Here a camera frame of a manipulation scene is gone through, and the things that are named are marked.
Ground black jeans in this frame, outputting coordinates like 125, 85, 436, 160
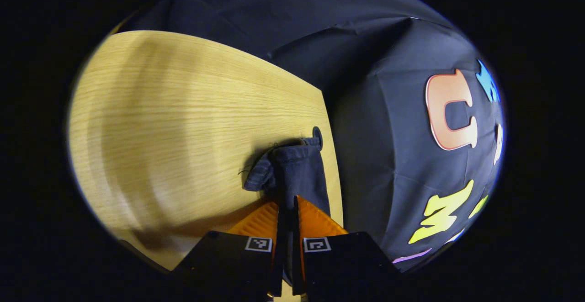
242, 137, 332, 229

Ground black backdrop cloth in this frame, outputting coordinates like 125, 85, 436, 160
119, 0, 505, 273

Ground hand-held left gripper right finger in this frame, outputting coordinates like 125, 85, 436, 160
292, 196, 399, 297

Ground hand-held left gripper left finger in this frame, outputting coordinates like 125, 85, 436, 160
172, 201, 282, 299

